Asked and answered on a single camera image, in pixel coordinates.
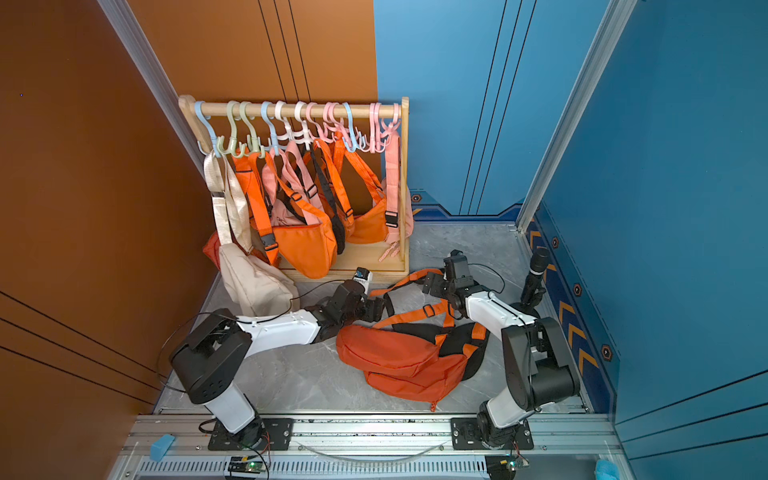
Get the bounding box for dark orange sling bag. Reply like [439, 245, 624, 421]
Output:
[336, 268, 489, 396]
[362, 330, 467, 410]

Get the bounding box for bright orange sling bag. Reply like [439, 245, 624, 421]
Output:
[231, 139, 391, 281]

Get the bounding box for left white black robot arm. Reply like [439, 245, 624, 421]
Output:
[169, 268, 381, 435]

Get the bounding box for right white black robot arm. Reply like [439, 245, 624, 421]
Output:
[424, 247, 581, 448]

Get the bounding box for beige sling bag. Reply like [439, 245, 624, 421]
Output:
[203, 152, 300, 317]

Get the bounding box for pink sling bag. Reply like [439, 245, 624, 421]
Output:
[261, 142, 322, 226]

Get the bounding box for green plastic hook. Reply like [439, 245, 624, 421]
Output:
[215, 101, 240, 158]

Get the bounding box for blue plastic hook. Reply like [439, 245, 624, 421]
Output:
[194, 101, 221, 158]

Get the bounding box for wooden hanging rack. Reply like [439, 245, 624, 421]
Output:
[178, 95, 409, 281]

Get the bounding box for black microphone stand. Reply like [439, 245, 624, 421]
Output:
[518, 247, 550, 315]

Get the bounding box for green circuit board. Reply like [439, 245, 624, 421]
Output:
[227, 456, 270, 479]

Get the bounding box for teal cloth corner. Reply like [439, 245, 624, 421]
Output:
[595, 459, 621, 480]

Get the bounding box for blue foam block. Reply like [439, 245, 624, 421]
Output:
[149, 434, 175, 462]

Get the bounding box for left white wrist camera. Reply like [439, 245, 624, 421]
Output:
[353, 267, 373, 295]

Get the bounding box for light pink strap bag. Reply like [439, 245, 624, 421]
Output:
[378, 131, 414, 262]

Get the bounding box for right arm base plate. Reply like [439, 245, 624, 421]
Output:
[450, 417, 534, 451]

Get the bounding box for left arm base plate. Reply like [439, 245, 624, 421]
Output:
[200, 417, 294, 452]

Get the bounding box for aluminium rail frame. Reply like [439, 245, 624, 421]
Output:
[109, 412, 633, 479]

